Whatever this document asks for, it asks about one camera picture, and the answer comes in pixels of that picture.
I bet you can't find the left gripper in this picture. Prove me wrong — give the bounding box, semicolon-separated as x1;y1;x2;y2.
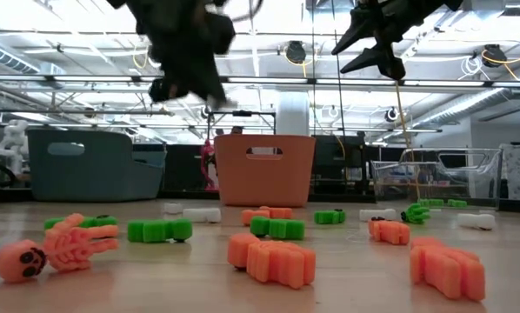
127;0;235;108

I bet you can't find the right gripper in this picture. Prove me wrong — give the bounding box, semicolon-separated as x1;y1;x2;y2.
331;0;463;82

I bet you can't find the orange skeleton toy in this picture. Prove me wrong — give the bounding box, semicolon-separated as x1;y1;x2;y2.
259;205;294;220
368;216;411;246
227;233;317;290
241;209;272;227
0;212;120;284
409;236;487;303

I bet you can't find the thin black hanging line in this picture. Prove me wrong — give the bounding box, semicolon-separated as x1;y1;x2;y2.
310;0;317;136

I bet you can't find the long ceiling light bar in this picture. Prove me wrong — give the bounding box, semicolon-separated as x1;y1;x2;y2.
0;74;520;86

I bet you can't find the pink figure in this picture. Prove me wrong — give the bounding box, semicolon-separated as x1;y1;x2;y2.
200;138;218;191

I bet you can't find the black equipment cabinet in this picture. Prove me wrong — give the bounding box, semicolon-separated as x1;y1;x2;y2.
311;134;372;196
163;143;216;192

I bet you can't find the white round column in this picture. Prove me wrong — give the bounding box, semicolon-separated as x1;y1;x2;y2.
277;90;310;137

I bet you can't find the orange plastic bin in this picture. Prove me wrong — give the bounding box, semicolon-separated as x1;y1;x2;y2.
213;133;317;209

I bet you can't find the teal plastic bin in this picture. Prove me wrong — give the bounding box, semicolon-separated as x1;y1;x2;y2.
27;129;168;203

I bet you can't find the clear plastic bin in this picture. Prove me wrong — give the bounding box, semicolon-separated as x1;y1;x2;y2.
370;147;503;210

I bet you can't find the white humanoid figure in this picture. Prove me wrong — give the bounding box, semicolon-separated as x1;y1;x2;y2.
0;119;30;175

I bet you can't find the thin yellow cable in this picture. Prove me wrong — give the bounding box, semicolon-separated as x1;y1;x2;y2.
384;0;423;203

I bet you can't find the black gantry frame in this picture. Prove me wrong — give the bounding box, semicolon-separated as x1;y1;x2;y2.
205;110;277;137

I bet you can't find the large black cable reel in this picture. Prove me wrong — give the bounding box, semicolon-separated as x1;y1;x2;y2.
284;40;308;66
481;43;508;69

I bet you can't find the silver air duct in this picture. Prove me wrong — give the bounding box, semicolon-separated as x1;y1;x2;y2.
0;38;42;75
410;86;520;130

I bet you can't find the black aluminium table frame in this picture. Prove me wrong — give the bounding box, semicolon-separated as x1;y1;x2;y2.
0;186;520;214

